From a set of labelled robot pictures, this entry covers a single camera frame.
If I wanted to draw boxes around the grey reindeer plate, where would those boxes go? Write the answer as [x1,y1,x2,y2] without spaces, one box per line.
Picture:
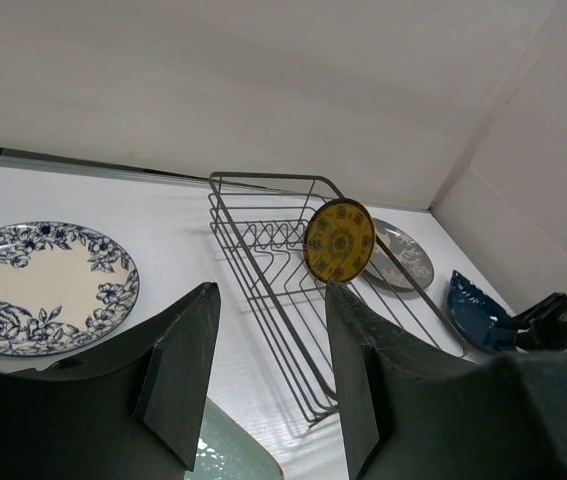
[365,218,434,291]

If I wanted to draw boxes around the blue floral white plate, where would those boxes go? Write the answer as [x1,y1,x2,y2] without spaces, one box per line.
[0,221,140,357]

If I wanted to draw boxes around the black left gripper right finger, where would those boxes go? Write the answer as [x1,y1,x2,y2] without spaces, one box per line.
[325,283,567,479]

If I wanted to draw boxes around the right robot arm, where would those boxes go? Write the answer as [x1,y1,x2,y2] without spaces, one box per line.
[496,293,567,352]

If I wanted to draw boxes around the dark blue leaf dish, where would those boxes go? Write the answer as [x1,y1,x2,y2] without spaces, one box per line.
[446,270,517,355]

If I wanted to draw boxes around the yellow patterned round plate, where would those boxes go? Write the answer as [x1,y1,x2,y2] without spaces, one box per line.
[303,198,376,283]

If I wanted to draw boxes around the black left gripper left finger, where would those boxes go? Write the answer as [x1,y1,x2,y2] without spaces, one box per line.
[0,283,221,479]

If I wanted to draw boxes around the light green rectangular tray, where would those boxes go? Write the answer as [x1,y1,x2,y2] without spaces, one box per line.
[184,398,284,480]

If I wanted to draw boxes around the grey wire dish rack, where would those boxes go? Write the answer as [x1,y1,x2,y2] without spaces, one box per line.
[209,172,469,425]

